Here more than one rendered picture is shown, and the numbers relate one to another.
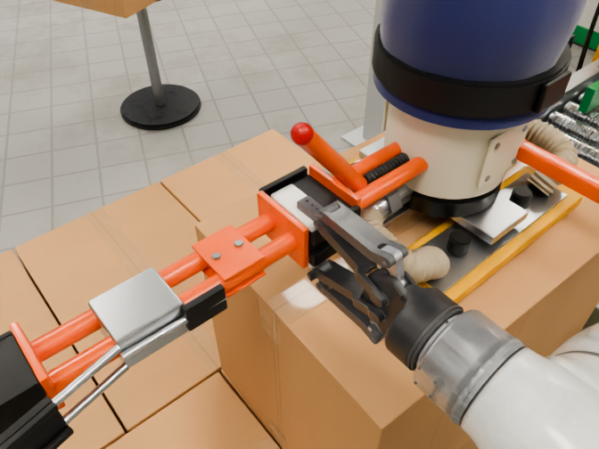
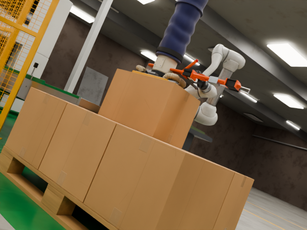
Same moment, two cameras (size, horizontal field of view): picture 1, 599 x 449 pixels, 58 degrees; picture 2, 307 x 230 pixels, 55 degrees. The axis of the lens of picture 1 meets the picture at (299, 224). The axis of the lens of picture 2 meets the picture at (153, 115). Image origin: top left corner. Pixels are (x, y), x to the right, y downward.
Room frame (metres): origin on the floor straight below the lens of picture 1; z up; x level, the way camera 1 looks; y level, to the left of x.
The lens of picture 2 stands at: (1.09, 2.08, 0.55)
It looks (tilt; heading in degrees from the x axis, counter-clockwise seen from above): 4 degrees up; 257
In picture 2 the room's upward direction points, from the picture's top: 23 degrees clockwise
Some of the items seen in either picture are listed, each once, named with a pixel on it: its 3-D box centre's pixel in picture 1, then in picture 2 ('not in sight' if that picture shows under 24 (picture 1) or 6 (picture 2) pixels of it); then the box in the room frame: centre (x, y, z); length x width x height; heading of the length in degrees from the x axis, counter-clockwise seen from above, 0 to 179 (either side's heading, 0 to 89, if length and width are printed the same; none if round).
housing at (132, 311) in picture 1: (140, 315); (214, 81); (0.32, 0.15, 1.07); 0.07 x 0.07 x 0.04; 40
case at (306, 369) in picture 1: (414, 294); (148, 107); (0.60, -0.20, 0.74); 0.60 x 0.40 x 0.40; 128
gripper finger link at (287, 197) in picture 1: (301, 207); not in sight; (0.44, 0.00, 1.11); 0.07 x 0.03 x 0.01; 40
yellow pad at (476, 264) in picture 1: (488, 225); not in sight; (0.54, -0.26, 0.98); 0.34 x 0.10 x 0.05; 130
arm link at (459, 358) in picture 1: (465, 363); (204, 86); (0.26, -0.15, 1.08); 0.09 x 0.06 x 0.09; 130
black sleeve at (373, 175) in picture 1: (385, 169); not in sight; (0.54, -0.11, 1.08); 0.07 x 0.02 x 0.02; 130
